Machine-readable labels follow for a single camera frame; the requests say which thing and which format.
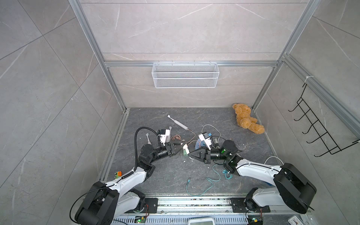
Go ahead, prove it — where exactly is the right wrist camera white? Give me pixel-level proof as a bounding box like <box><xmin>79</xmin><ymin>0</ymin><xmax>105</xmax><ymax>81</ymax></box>
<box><xmin>198</xmin><ymin>132</ymin><xmax>212</xmax><ymax>150</ymax></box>

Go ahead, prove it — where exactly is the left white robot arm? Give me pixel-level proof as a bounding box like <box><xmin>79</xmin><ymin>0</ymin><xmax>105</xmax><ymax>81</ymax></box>
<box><xmin>69</xmin><ymin>127</ymin><xmax>177</xmax><ymax>225</ymax></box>

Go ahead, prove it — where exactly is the blue power strip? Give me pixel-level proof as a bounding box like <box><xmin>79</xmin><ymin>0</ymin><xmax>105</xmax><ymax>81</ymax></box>
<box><xmin>195</xmin><ymin>139</ymin><xmax>202</xmax><ymax>150</ymax></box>

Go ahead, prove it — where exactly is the pink charging cable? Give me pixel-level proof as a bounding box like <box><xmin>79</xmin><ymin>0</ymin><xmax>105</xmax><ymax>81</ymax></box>
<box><xmin>171</xmin><ymin>129</ymin><xmax>197</xmax><ymax>147</ymax></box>

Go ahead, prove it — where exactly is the green charging cable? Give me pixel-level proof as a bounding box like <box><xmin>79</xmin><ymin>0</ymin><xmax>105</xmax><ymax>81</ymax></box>
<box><xmin>185</xmin><ymin>164</ymin><xmax>234</xmax><ymax>197</ymax></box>

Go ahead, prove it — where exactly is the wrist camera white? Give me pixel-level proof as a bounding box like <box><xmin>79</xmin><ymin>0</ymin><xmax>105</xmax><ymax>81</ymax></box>
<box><xmin>198</xmin><ymin>132</ymin><xmax>212</xmax><ymax>150</ymax></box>
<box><xmin>157</xmin><ymin>127</ymin><xmax>172</xmax><ymax>146</ymax></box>

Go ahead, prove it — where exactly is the white wire mesh basket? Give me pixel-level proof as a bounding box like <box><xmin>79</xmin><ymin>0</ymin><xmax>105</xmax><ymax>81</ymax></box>
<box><xmin>151</xmin><ymin>62</ymin><xmax>219</xmax><ymax>89</ymax></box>

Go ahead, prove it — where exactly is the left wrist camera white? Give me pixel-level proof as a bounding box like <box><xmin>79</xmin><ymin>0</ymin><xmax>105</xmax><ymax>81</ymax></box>
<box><xmin>157</xmin><ymin>127</ymin><xmax>172</xmax><ymax>146</ymax></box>

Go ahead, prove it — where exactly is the white power strip cord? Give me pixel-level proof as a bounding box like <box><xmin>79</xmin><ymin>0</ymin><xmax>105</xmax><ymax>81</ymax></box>
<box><xmin>263</xmin><ymin>156</ymin><xmax>285</xmax><ymax>167</ymax></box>

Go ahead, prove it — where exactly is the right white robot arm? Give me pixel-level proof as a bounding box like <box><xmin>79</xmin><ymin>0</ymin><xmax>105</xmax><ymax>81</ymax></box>
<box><xmin>189</xmin><ymin>140</ymin><xmax>317</xmax><ymax>214</ymax></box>

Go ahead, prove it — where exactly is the black wire hook rack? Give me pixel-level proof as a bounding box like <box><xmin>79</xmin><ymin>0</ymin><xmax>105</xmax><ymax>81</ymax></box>
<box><xmin>288</xmin><ymin>84</ymin><xmax>360</xmax><ymax>158</ymax></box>

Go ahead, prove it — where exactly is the brown teddy bear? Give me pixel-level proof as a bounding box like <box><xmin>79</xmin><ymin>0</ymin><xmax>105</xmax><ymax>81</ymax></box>
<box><xmin>232</xmin><ymin>104</ymin><xmax>265</xmax><ymax>134</ymax></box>

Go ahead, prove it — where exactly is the orange green small toy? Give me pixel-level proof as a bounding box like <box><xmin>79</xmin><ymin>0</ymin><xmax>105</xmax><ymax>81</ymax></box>
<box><xmin>114</xmin><ymin>171</ymin><xmax>122</xmax><ymax>179</ymax></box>

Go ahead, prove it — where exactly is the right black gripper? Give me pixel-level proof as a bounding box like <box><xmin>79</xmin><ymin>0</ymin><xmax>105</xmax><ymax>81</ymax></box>
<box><xmin>190</xmin><ymin>147</ymin><xmax>230</xmax><ymax>165</ymax></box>

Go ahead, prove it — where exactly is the white electric toothbrush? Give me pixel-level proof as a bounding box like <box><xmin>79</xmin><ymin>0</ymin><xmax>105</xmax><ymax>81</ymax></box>
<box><xmin>167</xmin><ymin>115</ymin><xmax>188</xmax><ymax>130</ymax></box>
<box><xmin>146</xmin><ymin>133</ymin><xmax>152</xmax><ymax>145</ymax></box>

